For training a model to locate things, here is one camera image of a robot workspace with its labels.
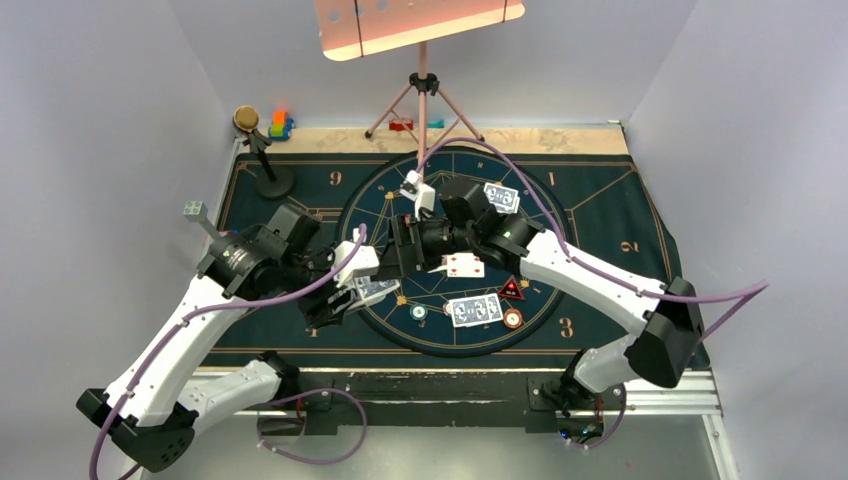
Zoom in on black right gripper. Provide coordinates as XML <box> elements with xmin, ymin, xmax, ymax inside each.
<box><xmin>371</xmin><ymin>211</ymin><xmax>478</xmax><ymax>280</ymax></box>

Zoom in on face up red card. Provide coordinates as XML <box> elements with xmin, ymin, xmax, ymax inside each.
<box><xmin>446</xmin><ymin>252</ymin><xmax>485</xmax><ymax>278</ymax></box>

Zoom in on blue backed playing card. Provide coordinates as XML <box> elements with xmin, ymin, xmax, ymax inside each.
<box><xmin>448</xmin><ymin>298</ymin><xmax>476</xmax><ymax>328</ymax></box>
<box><xmin>484</xmin><ymin>182</ymin><xmax>520</xmax><ymax>214</ymax></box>
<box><xmin>463</xmin><ymin>293</ymin><xmax>504</xmax><ymax>326</ymax></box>

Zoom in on red triangular dealer button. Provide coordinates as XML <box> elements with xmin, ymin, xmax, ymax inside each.
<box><xmin>497</xmin><ymin>277</ymin><xmax>525</xmax><ymax>301</ymax></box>

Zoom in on green poker chip stack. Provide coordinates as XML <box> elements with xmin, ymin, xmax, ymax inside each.
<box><xmin>409</xmin><ymin>304</ymin><xmax>428</xmax><ymax>322</ymax></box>

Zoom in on orange poker chip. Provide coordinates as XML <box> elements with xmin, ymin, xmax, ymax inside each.
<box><xmin>503</xmin><ymin>308</ymin><xmax>524</xmax><ymax>330</ymax></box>

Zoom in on blue playing card box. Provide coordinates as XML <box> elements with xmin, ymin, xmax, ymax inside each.
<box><xmin>351</xmin><ymin>277</ymin><xmax>400</xmax><ymax>310</ymax></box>

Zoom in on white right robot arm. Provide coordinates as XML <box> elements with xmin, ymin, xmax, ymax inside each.
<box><xmin>376</xmin><ymin>171</ymin><xmax>703</xmax><ymax>411</ymax></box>

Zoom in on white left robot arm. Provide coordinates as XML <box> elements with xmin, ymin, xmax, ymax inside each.
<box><xmin>76</xmin><ymin>205</ymin><xmax>378</xmax><ymax>472</ymax></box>

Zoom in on round dark poker mat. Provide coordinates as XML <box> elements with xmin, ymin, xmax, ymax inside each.
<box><xmin>330</xmin><ymin>147</ymin><xmax>574</xmax><ymax>358</ymax></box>

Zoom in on red teal toy blocks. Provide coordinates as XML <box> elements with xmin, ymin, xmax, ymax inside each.
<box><xmin>388</xmin><ymin>117</ymin><xmax>445</xmax><ymax>131</ymax></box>

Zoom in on dark green poker mat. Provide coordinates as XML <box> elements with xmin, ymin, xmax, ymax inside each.
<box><xmin>205</xmin><ymin>153</ymin><xmax>682</xmax><ymax>369</ymax></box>

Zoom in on round brass bell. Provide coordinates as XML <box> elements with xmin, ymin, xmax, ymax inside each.
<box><xmin>232</xmin><ymin>105</ymin><xmax>295</xmax><ymax>200</ymax></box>

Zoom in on colourful toy brick train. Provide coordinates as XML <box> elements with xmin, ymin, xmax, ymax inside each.
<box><xmin>268</xmin><ymin>110</ymin><xmax>295</xmax><ymax>141</ymax></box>

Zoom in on pink music stand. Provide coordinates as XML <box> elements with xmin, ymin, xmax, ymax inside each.
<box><xmin>313</xmin><ymin>0</ymin><xmax>526</xmax><ymax>162</ymax></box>

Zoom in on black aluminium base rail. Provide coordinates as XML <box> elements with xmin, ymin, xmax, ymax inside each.
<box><xmin>135</xmin><ymin>360</ymin><xmax>723</xmax><ymax>439</ymax></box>

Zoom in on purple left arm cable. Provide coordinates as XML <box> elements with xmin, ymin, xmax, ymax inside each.
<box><xmin>88</xmin><ymin>223</ymin><xmax>369</xmax><ymax>480</ymax></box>

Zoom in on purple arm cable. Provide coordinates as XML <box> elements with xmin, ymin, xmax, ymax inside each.
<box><xmin>415</xmin><ymin>137</ymin><xmax>771</xmax><ymax>450</ymax></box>
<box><xmin>88</xmin><ymin>223</ymin><xmax>369</xmax><ymax>480</ymax></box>

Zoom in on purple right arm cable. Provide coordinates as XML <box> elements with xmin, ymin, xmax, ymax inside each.
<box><xmin>415</xmin><ymin>137</ymin><xmax>771</xmax><ymax>450</ymax></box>

